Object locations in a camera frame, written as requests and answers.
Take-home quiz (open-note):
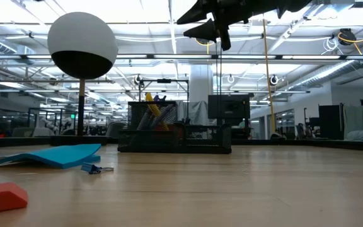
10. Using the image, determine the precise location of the yellow highlighter pen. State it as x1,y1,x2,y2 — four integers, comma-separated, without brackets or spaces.
145,92,170,132

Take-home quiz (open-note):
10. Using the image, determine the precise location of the blue binder clip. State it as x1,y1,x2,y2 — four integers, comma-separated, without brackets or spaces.
80,163,115,175

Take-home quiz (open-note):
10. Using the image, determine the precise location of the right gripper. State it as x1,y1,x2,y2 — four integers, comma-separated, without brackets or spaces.
176,0,284,52

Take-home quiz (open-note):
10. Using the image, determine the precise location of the black cabinet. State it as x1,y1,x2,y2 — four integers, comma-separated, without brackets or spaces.
318,104,345,141

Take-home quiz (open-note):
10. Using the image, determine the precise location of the black monitor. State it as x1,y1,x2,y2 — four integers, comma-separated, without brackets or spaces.
207,94,251,127

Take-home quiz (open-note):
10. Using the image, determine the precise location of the black metal rig frame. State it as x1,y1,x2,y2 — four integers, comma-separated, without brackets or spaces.
138,78,190,103

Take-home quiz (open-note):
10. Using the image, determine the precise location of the blue sticky note pad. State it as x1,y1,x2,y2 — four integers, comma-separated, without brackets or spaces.
0,143,102,170

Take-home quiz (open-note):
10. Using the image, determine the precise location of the black mesh desk organizer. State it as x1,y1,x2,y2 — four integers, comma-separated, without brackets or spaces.
117,100,232,154

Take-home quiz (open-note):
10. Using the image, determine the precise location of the yellow cable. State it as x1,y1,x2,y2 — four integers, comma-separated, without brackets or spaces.
262,17,277,135

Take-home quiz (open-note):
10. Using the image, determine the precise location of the black metal table frame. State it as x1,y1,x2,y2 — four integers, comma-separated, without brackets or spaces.
0,136,363,153

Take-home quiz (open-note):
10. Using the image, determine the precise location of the white globe table lamp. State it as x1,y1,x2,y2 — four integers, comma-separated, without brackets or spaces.
47,11,119,147

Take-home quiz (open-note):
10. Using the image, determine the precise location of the black ceiling cable reel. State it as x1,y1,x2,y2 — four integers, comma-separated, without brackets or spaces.
337,28,358,47

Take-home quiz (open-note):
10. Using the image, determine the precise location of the grey blue office chair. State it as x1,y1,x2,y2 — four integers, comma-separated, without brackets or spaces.
105,121,121,138

